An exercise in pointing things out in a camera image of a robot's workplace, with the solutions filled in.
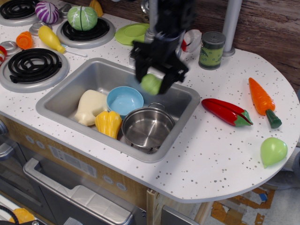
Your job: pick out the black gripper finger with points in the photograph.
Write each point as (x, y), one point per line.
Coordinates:
(141, 67)
(168, 80)

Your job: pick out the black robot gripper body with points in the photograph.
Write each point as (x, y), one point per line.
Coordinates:
(163, 51)

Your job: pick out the light green toy broccoli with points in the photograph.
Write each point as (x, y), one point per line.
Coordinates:
(151, 84)

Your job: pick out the stainless steel pot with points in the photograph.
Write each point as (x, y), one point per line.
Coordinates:
(147, 128)

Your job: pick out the silver toy faucet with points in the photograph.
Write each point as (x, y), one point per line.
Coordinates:
(152, 23)

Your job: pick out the white red toy radish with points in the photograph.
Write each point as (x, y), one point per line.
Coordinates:
(191, 40)

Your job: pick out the green plastic plate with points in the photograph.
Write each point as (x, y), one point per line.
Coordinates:
(133, 32)

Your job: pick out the light blue plastic bowl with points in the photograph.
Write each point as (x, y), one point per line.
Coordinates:
(123, 100)

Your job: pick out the green toy food can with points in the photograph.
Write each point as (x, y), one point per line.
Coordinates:
(211, 52)

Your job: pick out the middle black stove burner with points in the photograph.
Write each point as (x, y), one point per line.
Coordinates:
(101, 34)

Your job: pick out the black stove burner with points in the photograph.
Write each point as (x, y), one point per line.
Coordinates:
(101, 34)
(33, 70)

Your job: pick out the cream toy chicken piece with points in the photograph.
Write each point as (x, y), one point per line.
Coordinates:
(91, 104)

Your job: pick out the yellow toy bell pepper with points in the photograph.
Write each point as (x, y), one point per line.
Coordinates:
(108, 123)

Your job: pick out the red toy chili pepper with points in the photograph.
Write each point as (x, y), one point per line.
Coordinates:
(228, 112)

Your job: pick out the green toy cabbage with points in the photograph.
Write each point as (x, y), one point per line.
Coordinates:
(82, 18)

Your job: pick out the yellow toy corn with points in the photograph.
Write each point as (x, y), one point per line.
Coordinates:
(97, 7)

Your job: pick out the grey metal sink basin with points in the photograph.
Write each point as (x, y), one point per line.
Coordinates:
(61, 103)

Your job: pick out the orange toy carrot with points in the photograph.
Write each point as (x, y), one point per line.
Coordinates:
(264, 103)

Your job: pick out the yellow toy squeeze bottle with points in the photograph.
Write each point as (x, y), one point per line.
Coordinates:
(49, 38)

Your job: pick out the front black stove burner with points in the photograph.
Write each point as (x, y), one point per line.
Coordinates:
(33, 70)

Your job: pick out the purple toy onion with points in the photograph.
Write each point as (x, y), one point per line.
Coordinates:
(47, 12)

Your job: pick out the silver stove knob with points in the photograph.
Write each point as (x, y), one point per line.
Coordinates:
(11, 47)
(36, 26)

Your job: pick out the orange toy slice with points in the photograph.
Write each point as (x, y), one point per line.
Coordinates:
(24, 40)

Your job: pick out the light green toy pear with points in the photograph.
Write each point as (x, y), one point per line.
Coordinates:
(272, 151)

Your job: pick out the red white toy piece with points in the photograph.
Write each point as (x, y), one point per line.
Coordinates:
(3, 54)

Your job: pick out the back left stove burner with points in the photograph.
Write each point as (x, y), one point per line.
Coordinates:
(16, 13)

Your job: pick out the yellow toy on floor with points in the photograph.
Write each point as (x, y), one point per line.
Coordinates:
(23, 215)

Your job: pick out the grey vertical post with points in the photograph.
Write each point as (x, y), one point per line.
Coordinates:
(230, 25)

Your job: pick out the silver oven door handle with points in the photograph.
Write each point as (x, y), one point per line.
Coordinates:
(76, 202)

